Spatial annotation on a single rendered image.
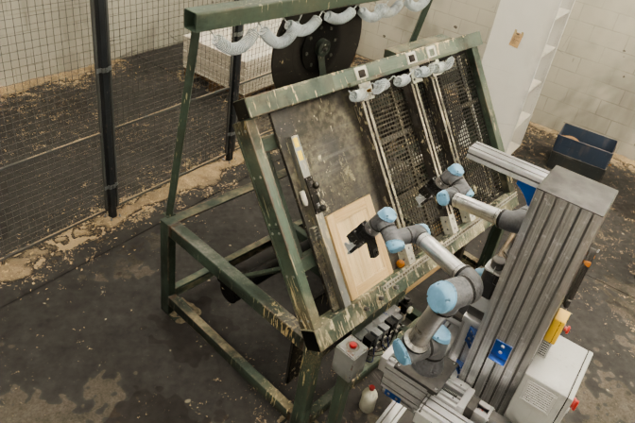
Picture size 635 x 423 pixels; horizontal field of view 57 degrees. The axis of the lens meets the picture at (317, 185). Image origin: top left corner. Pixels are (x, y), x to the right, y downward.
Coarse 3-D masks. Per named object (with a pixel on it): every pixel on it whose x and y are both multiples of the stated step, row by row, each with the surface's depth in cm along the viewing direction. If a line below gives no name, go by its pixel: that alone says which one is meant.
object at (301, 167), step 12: (288, 144) 299; (300, 144) 300; (300, 168) 298; (300, 180) 301; (312, 204) 301; (312, 216) 304; (324, 228) 305; (324, 240) 304; (324, 252) 307; (336, 264) 308; (336, 276) 308; (336, 288) 309; (348, 300) 311
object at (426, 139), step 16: (432, 64) 353; (416, 80) 359; (416, 96) 363; (416, 112) 366; (416, 128) 369; (432, 144) 370; (432, 160) 369; (432, 176) 373; (448, 208) 375; (448, 224) 376
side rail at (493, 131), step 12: (480, 60) 422; (468, 72) 424; (480, 72) 421; (480, 84) 421; (480, 96) 424; (492, 108) 427; (492, 120) 426; (492, 132) 426; (492, 144) 430; (504, 180) 433; (504, 192) 436
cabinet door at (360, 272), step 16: (352, 208) 324; (368, 208) 332; (336, 224) 314; (352, 224) 323; (336, 240) 313; (336, 256) 314; (352, 256) 320; (368, 256) 328; (384, 256) 337; (352, 272) 319; (368, 272) 327; (384, 272) 336; (352, 288) 318; (368, 288) 325
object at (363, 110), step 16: (368, 96) 328; (368, 112) 333; (368, 128) 332; (368, 144) 336; (384, 160) 337; (384, 176) 336; (384, 192) 339; (400, 208) 343; (400, 224) 341; (400, 256) 347
